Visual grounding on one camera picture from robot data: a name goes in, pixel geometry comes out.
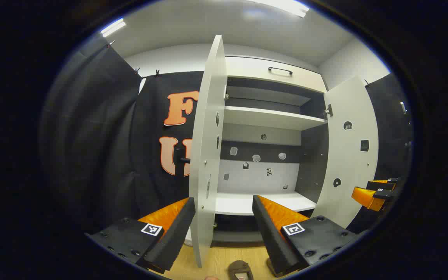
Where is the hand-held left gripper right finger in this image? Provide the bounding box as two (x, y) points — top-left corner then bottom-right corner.
(252, 195), (368, 277)

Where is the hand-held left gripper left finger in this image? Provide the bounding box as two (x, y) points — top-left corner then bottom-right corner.
(86, 197), (196, 275)

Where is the white shoe cabinet door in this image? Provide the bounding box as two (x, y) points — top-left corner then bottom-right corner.
(311, 76), (380, 229)
(188, 35), (228, 269)

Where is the white shoe cabinet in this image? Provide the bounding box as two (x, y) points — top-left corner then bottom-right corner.
(210, 54), (330, 245)

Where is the white cabinet drawer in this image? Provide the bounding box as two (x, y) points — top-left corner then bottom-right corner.
(225, 56), (327, 94)

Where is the black backdrop cloth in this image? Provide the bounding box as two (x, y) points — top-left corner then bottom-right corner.
(39, 37), (413, 234)

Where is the long ceiling light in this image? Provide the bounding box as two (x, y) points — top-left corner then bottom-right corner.
(247, 0), (310, 18)

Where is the small ceiling light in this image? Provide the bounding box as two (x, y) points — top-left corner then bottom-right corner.
(100, 18), (126, 38)

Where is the black door handle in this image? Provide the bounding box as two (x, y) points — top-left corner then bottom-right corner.
(175, 147), (191, 164)

